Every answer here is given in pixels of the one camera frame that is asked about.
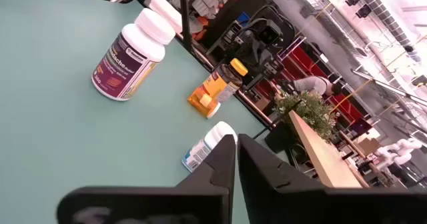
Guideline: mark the red storage rack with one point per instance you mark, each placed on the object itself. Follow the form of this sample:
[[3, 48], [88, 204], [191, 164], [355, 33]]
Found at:
[[307, 62]]

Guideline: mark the dark bottle yellow cap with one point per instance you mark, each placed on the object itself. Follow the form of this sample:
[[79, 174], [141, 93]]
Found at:
[[230, 75]]

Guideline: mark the white bottle purple label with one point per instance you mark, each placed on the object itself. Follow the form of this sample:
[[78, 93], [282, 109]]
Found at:
[[133, 57]]

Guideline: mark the potted green plant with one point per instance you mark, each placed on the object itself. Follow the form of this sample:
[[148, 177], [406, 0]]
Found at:
[[310, 112]]

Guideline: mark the blue plastic bin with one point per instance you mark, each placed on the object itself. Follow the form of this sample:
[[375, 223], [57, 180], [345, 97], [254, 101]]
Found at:
[[243, 18]]

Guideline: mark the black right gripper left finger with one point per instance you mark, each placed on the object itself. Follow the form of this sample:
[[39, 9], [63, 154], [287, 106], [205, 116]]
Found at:
[[200, 204]]

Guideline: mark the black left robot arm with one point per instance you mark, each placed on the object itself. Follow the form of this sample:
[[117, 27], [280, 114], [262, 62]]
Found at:
[[288, 30]]

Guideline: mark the person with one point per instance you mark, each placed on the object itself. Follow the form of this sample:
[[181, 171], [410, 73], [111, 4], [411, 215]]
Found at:
[[313, 84]]

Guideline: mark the brown cardboard box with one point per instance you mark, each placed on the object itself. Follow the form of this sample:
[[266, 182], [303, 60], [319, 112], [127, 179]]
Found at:
[[368, 146]]

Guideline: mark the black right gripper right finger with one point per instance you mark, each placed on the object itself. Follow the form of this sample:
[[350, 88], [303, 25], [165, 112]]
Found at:
[[300, 204]]

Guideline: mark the white bottle blue label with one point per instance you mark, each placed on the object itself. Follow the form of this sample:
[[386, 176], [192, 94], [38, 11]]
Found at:
[[165, 12], [200, 150]]

